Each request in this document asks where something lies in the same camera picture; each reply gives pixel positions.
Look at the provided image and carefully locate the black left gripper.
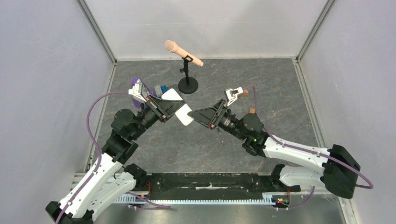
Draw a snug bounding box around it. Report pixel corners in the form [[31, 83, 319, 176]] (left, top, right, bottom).
[[130, 93, 185, 140]]

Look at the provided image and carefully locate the white remote control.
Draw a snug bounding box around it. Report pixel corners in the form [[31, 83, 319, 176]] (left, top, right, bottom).
[[161, 88, 194, 126]]

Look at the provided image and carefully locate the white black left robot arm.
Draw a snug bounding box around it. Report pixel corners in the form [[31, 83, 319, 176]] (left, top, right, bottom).
[[45, 92, 192, 224]]

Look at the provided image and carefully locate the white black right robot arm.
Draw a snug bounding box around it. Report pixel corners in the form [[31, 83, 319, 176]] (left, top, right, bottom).
[[188, 100, 361, 199]]

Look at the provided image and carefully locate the grey lego brick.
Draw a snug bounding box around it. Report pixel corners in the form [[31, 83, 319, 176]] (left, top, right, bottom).
[[154, 85, 163, 97]]

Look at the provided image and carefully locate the blue lego brick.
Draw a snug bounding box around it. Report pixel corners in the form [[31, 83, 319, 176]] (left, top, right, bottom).
[[160, 85, 168, 94]]

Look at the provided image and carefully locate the grey lego baseplate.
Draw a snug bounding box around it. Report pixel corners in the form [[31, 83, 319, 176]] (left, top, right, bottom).
[[167, 84, 180, 92]]

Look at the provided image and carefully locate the purple holder stand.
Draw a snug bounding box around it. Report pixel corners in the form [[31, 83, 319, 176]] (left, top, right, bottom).
[[129, 77, 156, 110]]

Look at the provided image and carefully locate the black microphone stand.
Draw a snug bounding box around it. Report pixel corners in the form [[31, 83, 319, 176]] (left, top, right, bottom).
[[178, 55, 198, 94]]

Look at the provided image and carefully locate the pink microphone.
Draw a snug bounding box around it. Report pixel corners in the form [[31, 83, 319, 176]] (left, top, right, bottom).
[[164, 40, 204, 67]]

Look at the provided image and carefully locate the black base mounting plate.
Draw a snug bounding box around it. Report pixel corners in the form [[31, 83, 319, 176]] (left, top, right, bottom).
[[133, 173, 301, 200]]

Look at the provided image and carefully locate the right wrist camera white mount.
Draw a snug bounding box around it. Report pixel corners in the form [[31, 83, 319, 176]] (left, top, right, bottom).
[[225, 87, 244, 107]]

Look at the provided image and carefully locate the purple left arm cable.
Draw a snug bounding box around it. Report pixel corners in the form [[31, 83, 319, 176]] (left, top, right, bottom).
[[54, 90, 171, 224]]

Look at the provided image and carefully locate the white cable duct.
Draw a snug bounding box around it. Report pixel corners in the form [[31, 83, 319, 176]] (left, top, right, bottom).
[[114, 194, 276, 205]]

